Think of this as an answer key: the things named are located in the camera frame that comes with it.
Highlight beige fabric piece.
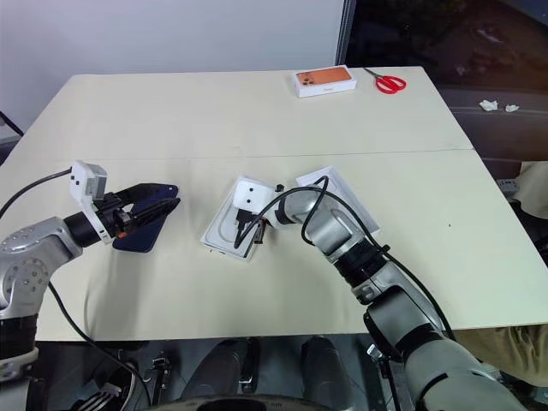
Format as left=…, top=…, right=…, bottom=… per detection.
left=510, top=159, right=548, bottom=220
left=452, top=324, right=548, bottom=380

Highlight white box with orange phone print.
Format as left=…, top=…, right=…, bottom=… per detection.
left=294, top=65, right=359, bottom=100

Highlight black slanted stand leg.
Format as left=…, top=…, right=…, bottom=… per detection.
left=0, top=110, right=26, bottom=139

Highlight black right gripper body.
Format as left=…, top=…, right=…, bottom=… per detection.
left=232, top=206, right=269, bottom=232

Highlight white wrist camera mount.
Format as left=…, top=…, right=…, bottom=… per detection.
left=69, top=160, right=113, bottom=246
left=231, top=179, right=276, bottom=216

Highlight dark blue phone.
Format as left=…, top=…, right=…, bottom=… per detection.
left=111, top=183, right=181, bottom=255

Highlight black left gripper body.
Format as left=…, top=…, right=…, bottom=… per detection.
left=95, top=192, right=139, bottom=241

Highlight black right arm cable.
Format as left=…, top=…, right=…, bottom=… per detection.
left=234, top=175, right=457, bottom=343

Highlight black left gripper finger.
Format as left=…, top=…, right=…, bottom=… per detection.
left=116, top=182, right=180, bottom=206
left=127, top=197, right=182, bottom=231

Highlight red handled scissors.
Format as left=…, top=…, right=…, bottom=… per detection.
left=362, top=66, right=408, bottom=95

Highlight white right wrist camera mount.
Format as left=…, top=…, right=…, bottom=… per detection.
left=231, top=179, right=276, bottom=216

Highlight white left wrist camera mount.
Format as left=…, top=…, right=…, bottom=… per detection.
left=69, top=160, right=113, bottom=246

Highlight white phone box base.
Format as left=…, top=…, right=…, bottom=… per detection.
left=200, top=175, right=280, bottom=263

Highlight grey partition post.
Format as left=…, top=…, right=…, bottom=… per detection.
left=333, top=0, right=358, bottom=68

